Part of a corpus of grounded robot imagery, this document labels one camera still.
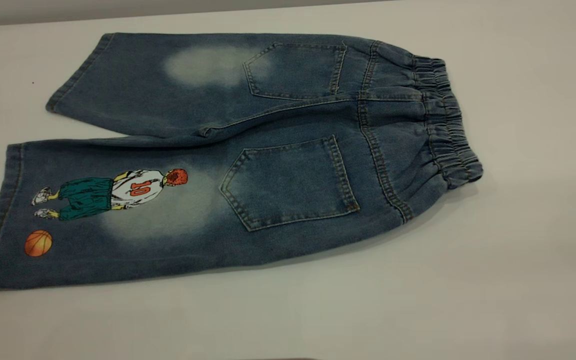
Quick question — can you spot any blue denim pants basketball print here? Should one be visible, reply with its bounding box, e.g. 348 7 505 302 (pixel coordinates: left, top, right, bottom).
0 31 484 293

